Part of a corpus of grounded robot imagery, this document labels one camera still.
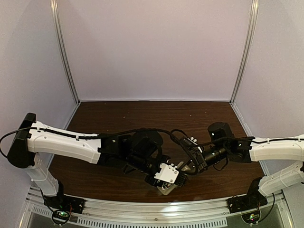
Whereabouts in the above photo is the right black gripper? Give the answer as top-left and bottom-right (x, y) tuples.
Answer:
(180, 144), (228, 176)

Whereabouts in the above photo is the white remote control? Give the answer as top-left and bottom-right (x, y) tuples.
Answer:
(157, 161), (187, 195)

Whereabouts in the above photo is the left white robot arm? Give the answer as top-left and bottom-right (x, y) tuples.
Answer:
(6, 113), (179, 211)

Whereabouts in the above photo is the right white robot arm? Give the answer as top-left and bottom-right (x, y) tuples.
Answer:
(180, 122), (304, 210)

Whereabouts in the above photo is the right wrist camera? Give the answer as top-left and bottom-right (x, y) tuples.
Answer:
(180, 137), (203, 153)

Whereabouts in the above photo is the right black cable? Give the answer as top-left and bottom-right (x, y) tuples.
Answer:
(171, 129), (304, 149)

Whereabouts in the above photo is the black cable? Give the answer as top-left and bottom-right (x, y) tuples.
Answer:
(0, 127), (198, 176)
(171, 129), (304, 149)

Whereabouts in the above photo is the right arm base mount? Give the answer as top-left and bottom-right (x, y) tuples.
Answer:
(226, 193), (268, 213)

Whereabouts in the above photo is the white slotted cable duct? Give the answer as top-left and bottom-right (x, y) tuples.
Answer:
(27, 206), (228, 228)

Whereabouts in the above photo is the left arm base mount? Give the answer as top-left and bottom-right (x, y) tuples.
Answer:
(44, 195), (85, 214)

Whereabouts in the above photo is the aluminium front rail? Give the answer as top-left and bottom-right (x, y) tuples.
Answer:
(19, 188), (291, 227)

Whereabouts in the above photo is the left black cable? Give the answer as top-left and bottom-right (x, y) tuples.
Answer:
(0, 127), (198, 176)

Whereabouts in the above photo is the right aluminium corner post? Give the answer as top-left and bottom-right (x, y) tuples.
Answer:
(229, 0), (259, 105)

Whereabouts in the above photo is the aluminium corner post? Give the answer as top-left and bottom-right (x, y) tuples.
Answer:
(229, 0), (259, 105)
(50, 0), (80, 105)

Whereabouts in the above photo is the left aluminium corner post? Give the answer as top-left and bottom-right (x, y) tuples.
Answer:
(50, 0), (80, 105)

